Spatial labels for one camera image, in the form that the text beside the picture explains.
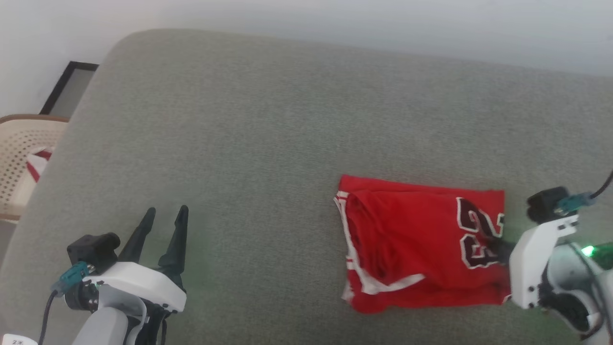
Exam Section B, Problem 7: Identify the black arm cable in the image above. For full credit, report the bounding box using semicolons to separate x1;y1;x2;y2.
591;170;613;200
37;287;61;345

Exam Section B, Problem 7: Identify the black framed panel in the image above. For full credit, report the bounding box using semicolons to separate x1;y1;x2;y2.
39;61;100;116

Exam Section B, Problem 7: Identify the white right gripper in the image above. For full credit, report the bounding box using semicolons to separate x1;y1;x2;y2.
478;214;579;310

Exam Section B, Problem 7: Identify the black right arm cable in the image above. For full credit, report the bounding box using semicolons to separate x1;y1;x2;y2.
591;170;613;200

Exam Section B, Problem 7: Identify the grey fabric sofa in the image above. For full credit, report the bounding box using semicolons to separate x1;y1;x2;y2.
0;29;613;345

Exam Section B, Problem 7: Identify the red and white basketball jersey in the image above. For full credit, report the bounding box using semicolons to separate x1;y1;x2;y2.
334;174;512;315

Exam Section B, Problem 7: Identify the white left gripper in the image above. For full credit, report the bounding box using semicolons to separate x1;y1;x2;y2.
86;205;190;314

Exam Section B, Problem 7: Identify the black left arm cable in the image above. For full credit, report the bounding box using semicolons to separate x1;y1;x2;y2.
37;287;61;345

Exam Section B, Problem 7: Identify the beige woven laundry basket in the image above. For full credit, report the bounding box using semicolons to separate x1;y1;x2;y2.
0;114;70;224

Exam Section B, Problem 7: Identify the white cable label tag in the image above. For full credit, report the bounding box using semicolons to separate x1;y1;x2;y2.
0;333;39;345

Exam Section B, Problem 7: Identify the red white garment in basket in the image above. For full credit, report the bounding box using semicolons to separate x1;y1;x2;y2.
25;147;54;183

